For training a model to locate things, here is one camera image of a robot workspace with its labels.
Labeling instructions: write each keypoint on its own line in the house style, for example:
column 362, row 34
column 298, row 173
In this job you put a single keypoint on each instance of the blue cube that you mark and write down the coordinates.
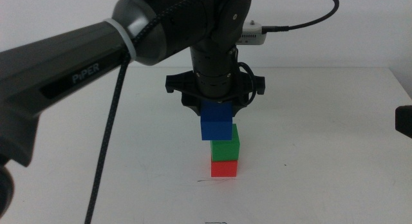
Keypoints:
column 216, row 122

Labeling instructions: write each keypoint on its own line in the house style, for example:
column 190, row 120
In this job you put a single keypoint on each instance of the left black Piper arm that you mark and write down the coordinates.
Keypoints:
column 64, row 66

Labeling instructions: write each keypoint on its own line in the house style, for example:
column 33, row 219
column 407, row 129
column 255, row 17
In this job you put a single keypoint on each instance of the white zip tie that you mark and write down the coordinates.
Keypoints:
column 124, row 35

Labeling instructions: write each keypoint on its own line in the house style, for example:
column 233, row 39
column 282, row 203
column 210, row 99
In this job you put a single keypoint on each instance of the red cube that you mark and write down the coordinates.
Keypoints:
column 224, row 168

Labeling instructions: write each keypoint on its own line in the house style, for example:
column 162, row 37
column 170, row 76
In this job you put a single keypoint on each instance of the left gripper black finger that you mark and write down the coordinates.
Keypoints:
column 239, row 107
column 191, row 105

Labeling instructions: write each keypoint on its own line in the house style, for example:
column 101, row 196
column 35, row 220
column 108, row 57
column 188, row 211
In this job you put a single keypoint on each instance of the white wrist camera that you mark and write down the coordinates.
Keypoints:
column 252, row 35

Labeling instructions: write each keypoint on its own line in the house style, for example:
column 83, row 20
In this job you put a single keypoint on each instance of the green cube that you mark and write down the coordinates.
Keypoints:
column 227, row 150

